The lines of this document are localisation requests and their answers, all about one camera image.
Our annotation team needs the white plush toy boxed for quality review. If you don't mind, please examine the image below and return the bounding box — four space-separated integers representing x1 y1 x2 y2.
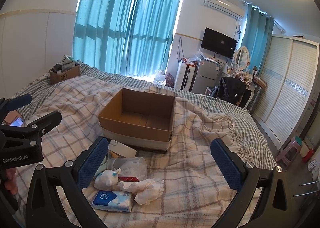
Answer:
94 168 121 191

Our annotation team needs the white tape roll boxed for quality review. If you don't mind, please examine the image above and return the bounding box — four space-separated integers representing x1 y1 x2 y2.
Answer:
108 140 137 158

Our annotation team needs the blue tissue pack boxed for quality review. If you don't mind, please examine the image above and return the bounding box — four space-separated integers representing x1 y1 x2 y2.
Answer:
92 191 133 212

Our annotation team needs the clear plastic jar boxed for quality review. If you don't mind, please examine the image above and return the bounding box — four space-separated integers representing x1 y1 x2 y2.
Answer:
106 157 148 182

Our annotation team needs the white cloth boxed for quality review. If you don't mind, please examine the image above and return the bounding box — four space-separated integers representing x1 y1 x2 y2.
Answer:
117 178 164 205

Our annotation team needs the person's left hand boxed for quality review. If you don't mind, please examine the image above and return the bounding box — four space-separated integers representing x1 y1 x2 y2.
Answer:
4 168 18 195

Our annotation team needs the smartphone with pink case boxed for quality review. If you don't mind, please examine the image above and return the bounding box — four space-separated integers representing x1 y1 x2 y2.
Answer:
4 110 23 127

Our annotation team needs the pink plastic stool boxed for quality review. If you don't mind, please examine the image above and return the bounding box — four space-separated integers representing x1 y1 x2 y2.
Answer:
276 136 302 166

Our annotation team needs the small cardboard box with items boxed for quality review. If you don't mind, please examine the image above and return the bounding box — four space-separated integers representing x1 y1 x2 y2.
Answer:
49 55 80 84

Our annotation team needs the plaid cream blanket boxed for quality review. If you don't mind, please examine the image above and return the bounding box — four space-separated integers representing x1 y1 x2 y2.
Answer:
13 75 266 228

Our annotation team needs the large open cardboard box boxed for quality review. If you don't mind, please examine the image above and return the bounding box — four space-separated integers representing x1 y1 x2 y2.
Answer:
98 88 175 152

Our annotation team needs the green checked bed sheet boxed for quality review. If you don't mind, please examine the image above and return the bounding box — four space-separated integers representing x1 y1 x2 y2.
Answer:
13 62 277 169

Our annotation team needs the white louvered wardrobe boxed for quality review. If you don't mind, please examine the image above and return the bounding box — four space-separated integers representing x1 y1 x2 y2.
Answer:
253 35 319 149

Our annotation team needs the black jacket on chair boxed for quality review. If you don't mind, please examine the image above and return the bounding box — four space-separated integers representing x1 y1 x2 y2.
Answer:
215 77 246 105

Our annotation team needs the left teal curtain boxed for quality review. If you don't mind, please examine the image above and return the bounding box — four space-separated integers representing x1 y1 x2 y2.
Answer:
73 0 132 73

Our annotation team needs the teal curtain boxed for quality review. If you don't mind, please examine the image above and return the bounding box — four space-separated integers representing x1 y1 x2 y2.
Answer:
120 0 180 77
241 4 274 74
73 0 132 73

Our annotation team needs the white plastic bag on floor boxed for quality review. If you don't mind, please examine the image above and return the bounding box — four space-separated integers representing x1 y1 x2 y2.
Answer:
153 70 166 86

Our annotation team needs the white suitcase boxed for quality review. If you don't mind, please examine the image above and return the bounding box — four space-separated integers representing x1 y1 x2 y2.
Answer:
174 62 195 91

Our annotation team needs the oval white vanity mirror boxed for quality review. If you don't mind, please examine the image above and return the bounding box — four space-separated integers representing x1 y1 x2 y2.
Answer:
233 46 250 71

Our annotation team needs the silver mini fridge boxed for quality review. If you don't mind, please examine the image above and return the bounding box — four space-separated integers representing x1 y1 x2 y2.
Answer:
190 58 221 94

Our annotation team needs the middle teal curtain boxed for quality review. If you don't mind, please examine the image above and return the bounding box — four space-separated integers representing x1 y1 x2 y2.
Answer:
120 0 180 77

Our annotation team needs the right teal curtain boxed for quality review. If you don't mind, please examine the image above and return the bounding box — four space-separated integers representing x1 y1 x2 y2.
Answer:
241 4 274 74

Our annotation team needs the white air conditioner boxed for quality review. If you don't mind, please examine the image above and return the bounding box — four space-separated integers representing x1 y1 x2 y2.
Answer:
204 0 245 20

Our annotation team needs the black wall television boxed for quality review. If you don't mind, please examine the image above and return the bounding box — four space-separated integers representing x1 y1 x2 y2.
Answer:
201 28 237 58

